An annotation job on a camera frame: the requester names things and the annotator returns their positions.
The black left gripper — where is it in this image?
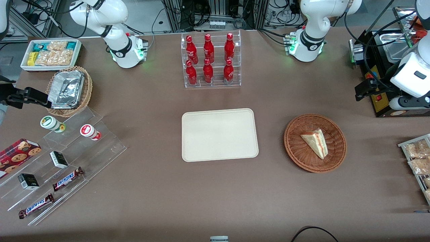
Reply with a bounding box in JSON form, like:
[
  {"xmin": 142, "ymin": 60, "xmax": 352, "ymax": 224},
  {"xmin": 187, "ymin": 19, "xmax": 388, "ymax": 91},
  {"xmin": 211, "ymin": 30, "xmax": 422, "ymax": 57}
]
[{"xmin": 355, "ymin": 77, "xmax": 392, "ymax": 102}]

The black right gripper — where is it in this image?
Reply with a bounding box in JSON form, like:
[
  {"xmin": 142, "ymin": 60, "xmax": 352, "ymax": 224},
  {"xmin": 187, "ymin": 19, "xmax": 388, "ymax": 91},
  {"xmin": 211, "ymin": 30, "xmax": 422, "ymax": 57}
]
[{"xmin": 0, "ymin": 75, "xmax": 48, "ymax": 109}]

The triangular sandwich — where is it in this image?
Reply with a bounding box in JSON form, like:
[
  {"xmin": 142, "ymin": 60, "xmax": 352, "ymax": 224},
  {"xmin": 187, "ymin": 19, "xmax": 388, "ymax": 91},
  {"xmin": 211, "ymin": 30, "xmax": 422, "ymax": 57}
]
[{"xmin": 300, "ymin": 129, "xmax": 328, "ymax": 160}]

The light wicker basket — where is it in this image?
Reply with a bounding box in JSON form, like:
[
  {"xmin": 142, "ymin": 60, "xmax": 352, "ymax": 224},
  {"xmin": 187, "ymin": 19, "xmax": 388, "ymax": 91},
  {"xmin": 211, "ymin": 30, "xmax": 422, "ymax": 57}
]
[{"xmin": 45, "ymin": 66, "xmax": 93, "ymax": 118}]

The round brown wicker basket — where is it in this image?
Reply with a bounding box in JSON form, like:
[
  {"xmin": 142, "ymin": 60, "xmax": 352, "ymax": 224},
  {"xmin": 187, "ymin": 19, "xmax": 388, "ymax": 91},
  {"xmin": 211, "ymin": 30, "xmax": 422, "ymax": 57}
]
[{"xmin": 284, "ymin": 114, "xmax": 347, "ymax": 174}]

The beige plastic tray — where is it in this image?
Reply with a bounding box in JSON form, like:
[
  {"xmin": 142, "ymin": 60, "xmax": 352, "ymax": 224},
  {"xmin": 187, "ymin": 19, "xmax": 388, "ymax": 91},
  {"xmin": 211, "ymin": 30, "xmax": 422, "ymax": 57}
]
[{"xmin": 181, "ymin": 108, "xmax": 259, "ymax": 163}]

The black hot food showcase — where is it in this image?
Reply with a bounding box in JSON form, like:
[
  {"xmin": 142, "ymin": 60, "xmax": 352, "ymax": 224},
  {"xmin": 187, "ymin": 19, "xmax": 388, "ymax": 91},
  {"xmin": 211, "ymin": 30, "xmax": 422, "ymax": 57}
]
[{"xmin": 349, "ymin": 5, "xmax": 430, "ymax": 118}]

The green lid yogurt cup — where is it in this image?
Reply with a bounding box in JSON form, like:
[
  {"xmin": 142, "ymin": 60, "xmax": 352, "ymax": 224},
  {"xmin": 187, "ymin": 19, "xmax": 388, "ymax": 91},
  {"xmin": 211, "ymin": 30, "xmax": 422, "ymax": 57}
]
[{"xmin": 40, "ymin": 115, "xmax": 66, "ymax": 133}]

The white snack bin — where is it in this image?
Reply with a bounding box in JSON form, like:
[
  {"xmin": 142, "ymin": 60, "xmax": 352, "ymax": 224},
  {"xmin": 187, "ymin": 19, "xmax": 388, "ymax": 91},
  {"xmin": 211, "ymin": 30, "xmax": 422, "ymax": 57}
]
[{"xmin": 20, "ymin": 39, "xmax": 82, "ymax": 72}]

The aluminium foil container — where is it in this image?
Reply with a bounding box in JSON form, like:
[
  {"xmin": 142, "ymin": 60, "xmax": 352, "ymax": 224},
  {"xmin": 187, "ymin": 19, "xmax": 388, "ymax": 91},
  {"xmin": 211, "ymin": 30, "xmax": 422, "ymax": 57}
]
[{"xmin": 47, "ymin": 70, "xmax": 85, "ymax": 110}]

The clear rice cracker bag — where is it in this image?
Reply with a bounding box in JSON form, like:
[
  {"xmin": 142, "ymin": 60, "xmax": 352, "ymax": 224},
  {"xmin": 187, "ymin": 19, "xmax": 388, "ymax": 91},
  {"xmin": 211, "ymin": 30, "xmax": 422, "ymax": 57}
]
[
  {"xmin": 47, "ymin": 41, "xmax": 68, "ymax": 52},
  {"xmin": 35, "ymin": 50, "xmax": 74, "ymax": 67}
]

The steel food pan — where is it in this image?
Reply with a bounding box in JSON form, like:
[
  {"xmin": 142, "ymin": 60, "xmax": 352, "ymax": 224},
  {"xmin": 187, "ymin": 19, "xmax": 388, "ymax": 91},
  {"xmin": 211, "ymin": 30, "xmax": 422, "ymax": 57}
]
[{"xmin": 379, "ymin": 32, "xmax": 412, "ymax": 64}]

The red plaid cookie box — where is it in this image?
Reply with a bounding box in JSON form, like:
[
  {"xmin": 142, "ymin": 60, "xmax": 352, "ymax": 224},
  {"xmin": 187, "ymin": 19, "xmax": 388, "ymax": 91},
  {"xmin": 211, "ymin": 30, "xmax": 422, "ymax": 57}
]
[{"xmin": 0, "ymin": 138, "xmax": 42, "ymax": 179}]

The red lid yogurt cup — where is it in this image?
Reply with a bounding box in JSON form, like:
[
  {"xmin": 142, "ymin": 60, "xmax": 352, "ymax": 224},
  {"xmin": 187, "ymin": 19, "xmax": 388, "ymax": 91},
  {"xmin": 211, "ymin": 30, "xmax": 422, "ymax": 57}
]
[{"xmin": 80, "ymin": 124, "xmax": 102, "ymax": 141}]

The small black box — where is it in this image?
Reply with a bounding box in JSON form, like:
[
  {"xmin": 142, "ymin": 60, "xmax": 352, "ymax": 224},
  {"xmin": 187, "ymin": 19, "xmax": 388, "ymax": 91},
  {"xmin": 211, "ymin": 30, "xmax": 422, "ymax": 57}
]
[
  {"xmin": 17, "ymin": 173, "xmax": 40, "ymax": 191},
  {"xmin": 49, "ymin": 151, "xmax": 69, "ymax": 169}
]

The clear acrylic step display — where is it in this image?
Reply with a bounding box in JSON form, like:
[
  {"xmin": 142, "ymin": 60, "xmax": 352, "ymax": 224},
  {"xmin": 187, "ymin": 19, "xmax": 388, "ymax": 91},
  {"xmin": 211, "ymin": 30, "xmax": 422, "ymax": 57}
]
[{"xmin": 0, "ymin": 107, "xmax": 128, "ymax": 227}]

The snickers bar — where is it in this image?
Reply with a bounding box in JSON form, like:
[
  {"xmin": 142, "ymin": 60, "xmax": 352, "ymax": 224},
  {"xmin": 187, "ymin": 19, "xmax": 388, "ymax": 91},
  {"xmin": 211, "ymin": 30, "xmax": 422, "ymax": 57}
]
[
  {"xmin": 52, "ymin": 167, "xmax": 84, "ymax": 192},
  {"xmin": 18, "ymin": 193, "xmax": 55, "ymax": 220}
]

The red cola bottle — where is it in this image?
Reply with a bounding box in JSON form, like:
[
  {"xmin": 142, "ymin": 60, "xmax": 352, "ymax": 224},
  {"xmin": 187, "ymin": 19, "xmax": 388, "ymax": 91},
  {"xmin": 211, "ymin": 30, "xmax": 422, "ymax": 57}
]
[
  {"xmin": 203, "ymin": 58, "xmax": 214, "ymax": 84},
  {"xmin": 224, "ymin": 33, "xmax": 235, "ymax": 61},
  {"xmin": 203, "ymin": 34, "xmax": 215, "ymax": 64},
  {"xmin": 223, "ymin": 59, "xmax": 234, "ymax": 83},
  {"xmin": 185, "ymin": 35, "xmax": 199, "ymax": 65},
  {"xmin": 185, "ymin": 60, "xmax": 198, "ymax": 85}
]

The clear acrylic bottle rack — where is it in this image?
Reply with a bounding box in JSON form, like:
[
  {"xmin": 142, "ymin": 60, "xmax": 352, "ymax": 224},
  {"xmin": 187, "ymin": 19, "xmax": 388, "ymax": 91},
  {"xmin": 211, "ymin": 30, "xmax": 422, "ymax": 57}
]
[{"xmin": 180, "ymin": 30, "xmax": 242, "ymax": 89}]

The black cable loop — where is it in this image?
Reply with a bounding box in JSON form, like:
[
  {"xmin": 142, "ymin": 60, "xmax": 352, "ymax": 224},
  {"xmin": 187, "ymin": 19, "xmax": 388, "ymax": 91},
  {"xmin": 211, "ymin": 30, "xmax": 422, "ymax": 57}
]
[{"xmin": 290, "ymin": 226, "xmax": 340, "ymax": 242}]

